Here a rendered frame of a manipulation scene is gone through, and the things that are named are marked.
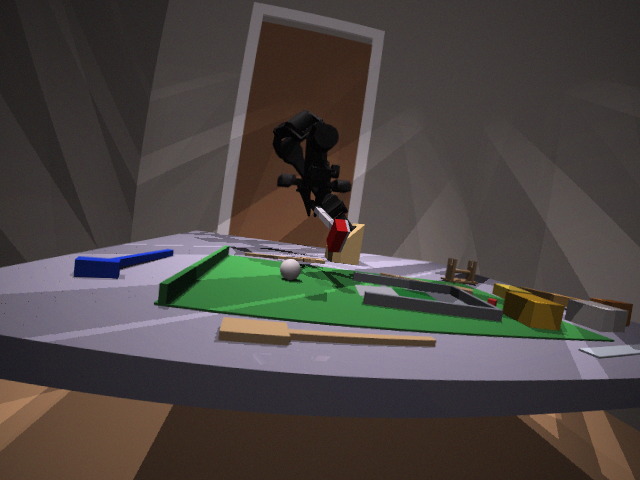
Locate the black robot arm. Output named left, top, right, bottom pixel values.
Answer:
left=273, top=110, right=357, bottom=232

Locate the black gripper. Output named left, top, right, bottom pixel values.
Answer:
left=277, top=155, right=351, bottom=216

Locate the green putting mat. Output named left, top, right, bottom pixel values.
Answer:
left=154, top=255, right=615, bottom=342

